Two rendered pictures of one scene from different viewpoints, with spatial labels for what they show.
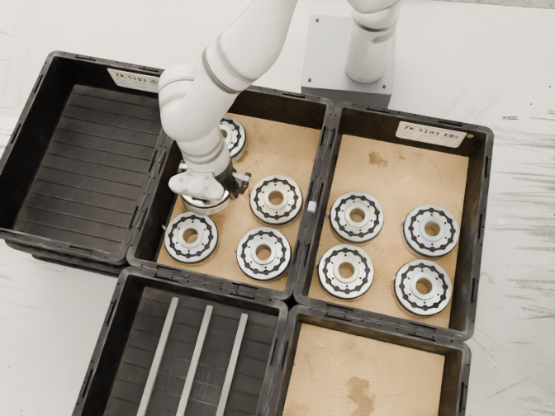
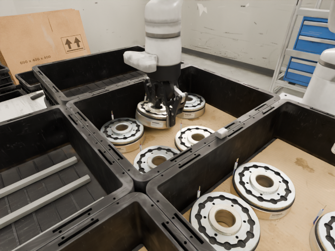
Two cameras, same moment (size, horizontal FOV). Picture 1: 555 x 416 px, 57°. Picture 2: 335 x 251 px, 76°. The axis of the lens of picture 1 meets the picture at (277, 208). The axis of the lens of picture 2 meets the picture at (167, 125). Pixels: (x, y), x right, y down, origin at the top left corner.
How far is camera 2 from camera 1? 0.64 m
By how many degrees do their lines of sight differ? 38
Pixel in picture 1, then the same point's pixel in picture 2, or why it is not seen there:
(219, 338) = (68, 205)
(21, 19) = not seen: hidden behind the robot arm
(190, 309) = (76, 172)
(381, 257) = (273, 241)
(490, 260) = not seen: outside the picture
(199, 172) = (148, 52)
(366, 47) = (322, 86)
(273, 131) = (224, 117)
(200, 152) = (153, 16)
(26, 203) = (71, 90)
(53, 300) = not seen: hidden behind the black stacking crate
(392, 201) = (309, 200)
